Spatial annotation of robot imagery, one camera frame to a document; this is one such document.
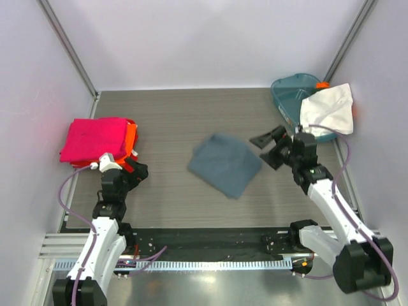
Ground grey blue t shirt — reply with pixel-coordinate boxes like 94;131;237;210
187;133;262;199

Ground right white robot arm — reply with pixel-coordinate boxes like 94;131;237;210
250;125;398;294

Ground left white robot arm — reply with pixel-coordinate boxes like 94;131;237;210
52;153;149;305

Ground folded red t shirt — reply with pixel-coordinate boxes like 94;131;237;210
60;117;138;168

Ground folded orange t shirt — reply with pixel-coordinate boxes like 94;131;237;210
115;122;138;166

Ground folded pink t shirt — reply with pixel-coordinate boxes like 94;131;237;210
60;117;128;163

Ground white t shirt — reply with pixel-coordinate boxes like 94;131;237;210
300;83;354;138

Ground teal plastic bin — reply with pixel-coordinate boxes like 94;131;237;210
270;73;321;132

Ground orange clamp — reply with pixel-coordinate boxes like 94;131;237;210
316;82;330;90

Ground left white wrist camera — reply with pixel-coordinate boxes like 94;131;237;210
90;153;122;173

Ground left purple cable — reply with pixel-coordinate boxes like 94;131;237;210
59;164;99;306

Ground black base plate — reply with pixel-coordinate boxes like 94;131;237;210
133;227;311;262

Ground slotted cable duct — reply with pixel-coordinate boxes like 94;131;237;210
53;258;293;273

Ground right aluminium frame post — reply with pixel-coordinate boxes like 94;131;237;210
323;0;378;83

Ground aluminium frame post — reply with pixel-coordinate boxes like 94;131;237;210
36;0;98;101
323;0;378;83

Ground left aluminium frame post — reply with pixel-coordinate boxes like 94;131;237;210
36;0;98;101

